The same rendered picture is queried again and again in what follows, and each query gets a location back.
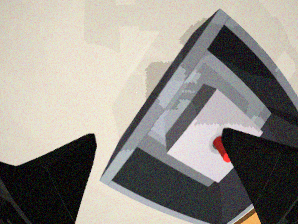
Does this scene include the red tapered peg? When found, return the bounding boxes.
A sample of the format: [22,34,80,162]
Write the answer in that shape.
[213,136,230,163]

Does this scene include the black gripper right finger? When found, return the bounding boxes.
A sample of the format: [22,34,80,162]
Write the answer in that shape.
[221,127,298,224]

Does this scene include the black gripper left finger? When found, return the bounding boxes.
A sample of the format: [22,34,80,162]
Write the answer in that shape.
[0,133,97,224]

